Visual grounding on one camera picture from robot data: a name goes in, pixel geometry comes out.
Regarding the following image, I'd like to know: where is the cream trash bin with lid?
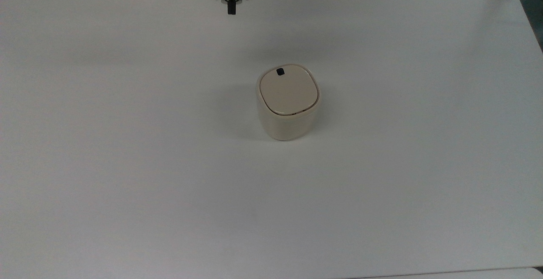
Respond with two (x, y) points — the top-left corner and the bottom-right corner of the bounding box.
(256, 63), (322, 141)

